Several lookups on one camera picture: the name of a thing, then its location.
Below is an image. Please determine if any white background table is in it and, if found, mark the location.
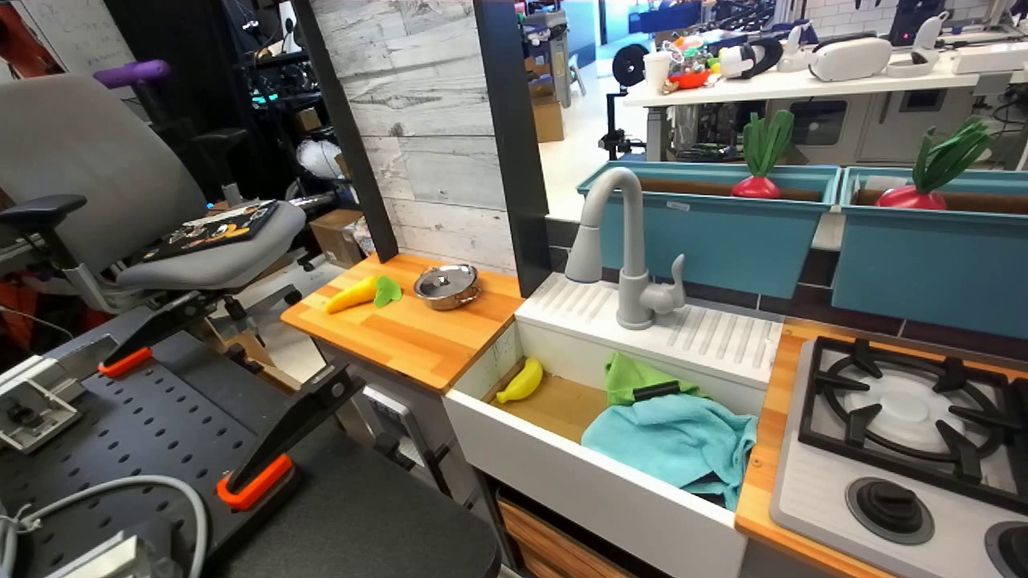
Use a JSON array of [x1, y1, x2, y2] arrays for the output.
[[628, 43, 1028, 148]]

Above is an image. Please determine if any far black orange clamp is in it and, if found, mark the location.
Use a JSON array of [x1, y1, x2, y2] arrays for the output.
[[95, 293, 208, 379]]

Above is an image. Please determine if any right teal planter box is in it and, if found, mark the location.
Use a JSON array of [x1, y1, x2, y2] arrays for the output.
[[833, 167, 1028, 342]]

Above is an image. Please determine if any teal cloth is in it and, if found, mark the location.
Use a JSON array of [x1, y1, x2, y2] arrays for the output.
[[581, 396, 759, 511]]

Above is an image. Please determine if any left teal planter box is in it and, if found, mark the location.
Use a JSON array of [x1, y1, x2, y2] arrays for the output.
[[578, 157, 840, 300]]

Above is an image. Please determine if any green cloth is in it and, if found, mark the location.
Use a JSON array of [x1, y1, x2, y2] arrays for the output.
[[604, 352, 697, 404]]

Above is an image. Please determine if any silver pot lid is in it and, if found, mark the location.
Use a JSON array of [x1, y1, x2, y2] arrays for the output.
[[414, 262, 478, 286]]

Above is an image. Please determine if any grey toy faucet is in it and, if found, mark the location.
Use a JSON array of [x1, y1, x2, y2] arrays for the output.
[[564, 167, 684, 332]]

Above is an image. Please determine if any teal planter box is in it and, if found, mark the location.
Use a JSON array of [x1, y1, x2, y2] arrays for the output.
[[833, 167, 1028, 342], [578, 157, 840, 300]]

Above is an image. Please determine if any yellow toy banana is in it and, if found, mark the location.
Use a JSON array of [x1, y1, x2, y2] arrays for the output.
[[493, 357, 546, 404]]

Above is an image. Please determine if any yellow toy corn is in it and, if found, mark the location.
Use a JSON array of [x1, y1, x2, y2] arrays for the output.
[[324, 276, 401, 314]]

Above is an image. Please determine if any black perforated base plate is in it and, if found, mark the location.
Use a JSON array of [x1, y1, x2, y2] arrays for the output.
[[0, 336, 501, 578]]

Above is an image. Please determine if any toy gas stove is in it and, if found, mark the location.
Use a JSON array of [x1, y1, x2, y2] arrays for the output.
[[771, 336, 1028, 578]]

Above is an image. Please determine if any toy radish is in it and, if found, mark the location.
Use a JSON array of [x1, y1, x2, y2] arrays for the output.
[[881, 118, 988, 209], [733, 110, 792, 200]]

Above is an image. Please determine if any left toy radish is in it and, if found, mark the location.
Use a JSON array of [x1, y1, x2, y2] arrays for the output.
[[733, 110, 792, 200]]

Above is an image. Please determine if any small silver pot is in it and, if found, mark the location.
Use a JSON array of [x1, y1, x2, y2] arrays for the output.
[[414, 283, 483, 310]]

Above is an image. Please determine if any black orange clamp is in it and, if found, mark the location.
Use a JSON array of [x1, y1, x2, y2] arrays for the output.
[[95, 293, 208, 379], [216, 367, 356, 513]]

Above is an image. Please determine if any wooden counter board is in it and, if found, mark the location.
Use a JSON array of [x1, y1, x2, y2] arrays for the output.
[[279, 255, 521, 393]]

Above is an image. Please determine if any white toy sink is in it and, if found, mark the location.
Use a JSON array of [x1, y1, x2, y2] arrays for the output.
[[447, 276, 785, 578]]

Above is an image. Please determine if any near black orange clamp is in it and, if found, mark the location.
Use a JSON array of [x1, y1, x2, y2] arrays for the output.
[[216, 367, 356, 513]]

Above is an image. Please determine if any right toy radish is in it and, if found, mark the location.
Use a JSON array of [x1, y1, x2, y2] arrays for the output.
[[881, 118, 988, 209]]

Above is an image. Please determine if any grey office chair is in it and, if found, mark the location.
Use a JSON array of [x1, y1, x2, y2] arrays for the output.
[[0, 74, 304, 314]]

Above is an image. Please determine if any grey cable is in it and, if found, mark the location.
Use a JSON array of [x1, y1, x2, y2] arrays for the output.
[[0, 472, 213, 578]]

